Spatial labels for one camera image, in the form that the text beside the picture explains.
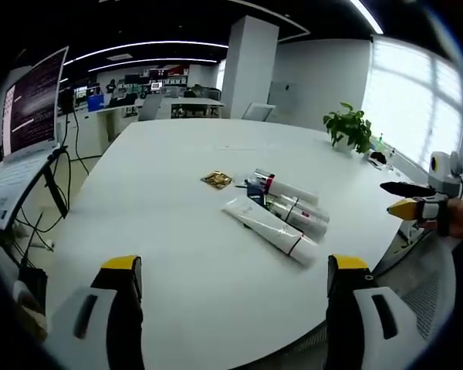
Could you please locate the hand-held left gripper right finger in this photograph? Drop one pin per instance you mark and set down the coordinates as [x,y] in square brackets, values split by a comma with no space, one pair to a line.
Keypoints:
[366,308]

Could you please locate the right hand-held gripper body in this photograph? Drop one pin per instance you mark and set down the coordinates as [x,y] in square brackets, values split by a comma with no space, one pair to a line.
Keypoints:
[441,181]

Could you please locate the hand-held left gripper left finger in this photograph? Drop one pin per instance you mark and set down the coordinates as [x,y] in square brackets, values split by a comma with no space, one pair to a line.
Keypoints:
[100,304]

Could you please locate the clear silver skincare bottle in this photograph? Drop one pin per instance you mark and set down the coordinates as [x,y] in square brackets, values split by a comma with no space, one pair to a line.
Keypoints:
[308,229]

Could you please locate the silver skincare bottle red label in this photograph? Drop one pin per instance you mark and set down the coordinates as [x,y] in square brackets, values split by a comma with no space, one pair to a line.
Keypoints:
[305,212]

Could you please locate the white skincare bottle red band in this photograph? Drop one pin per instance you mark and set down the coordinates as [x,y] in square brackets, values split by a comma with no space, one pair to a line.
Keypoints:
[289,189]

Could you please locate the large white skincare tube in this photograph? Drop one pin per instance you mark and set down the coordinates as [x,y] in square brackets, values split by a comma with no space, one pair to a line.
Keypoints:
[266,223]

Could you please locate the small dark blue skincare jar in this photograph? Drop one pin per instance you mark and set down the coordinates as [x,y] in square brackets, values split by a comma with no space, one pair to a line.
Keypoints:
[255,194]

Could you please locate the small green bottle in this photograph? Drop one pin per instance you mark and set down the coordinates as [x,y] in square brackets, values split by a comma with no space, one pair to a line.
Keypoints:
[379,143]

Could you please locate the small black object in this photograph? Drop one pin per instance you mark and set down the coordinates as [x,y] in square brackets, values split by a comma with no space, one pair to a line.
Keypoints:
[378,156]

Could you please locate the mesh office chair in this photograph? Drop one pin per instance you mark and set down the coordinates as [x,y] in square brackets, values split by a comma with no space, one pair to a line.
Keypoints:
[420,285]

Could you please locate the potted green plant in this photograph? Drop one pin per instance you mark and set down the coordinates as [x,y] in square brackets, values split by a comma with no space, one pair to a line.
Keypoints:
[349,127]

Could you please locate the black laptop stand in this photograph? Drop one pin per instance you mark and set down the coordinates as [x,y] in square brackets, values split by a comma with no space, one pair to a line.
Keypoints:
[56,181]

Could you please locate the white chair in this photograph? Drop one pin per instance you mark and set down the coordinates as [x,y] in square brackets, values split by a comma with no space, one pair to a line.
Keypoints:
[258,111]

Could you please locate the gold foil packet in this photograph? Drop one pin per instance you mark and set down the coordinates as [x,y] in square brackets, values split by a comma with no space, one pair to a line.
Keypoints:
[216,179]

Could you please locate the blue screen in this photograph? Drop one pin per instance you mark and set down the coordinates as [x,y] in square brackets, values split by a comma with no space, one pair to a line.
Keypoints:
[98,103]

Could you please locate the grey chair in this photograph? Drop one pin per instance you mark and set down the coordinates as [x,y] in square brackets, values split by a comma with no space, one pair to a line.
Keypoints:
[150,108]

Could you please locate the open laptop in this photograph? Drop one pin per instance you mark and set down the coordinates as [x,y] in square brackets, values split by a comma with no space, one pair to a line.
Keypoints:
[34,104]

